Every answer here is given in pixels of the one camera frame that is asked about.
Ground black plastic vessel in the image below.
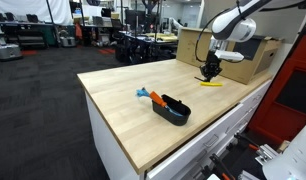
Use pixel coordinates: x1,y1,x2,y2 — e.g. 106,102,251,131
152,94,191,126

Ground yellow T-handle wrench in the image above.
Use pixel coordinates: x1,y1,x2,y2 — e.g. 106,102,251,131
194,77,223,87

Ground white backdrop sheet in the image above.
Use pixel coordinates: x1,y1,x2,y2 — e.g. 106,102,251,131
0,0,73,25

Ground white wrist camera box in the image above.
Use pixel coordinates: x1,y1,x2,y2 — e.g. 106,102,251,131
215,50,244,61

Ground orange handled tool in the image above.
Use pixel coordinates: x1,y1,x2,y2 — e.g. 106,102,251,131
150,91,167,107

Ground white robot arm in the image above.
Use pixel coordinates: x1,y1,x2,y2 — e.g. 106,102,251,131
200,0,306,82

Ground cardboard box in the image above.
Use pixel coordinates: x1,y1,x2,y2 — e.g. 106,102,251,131
176,28,281,84

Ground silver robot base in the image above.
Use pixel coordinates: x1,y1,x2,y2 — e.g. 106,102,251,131
0,44,22,61

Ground red cabinet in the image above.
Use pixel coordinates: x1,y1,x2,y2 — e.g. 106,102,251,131
249,33,306,143

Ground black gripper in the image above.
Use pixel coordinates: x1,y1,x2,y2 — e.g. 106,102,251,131
200,51,222,82

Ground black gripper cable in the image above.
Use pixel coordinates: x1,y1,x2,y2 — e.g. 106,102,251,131
194,8,231,64

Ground white drawer cabinet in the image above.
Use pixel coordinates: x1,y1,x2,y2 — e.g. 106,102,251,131
145,80,271,180

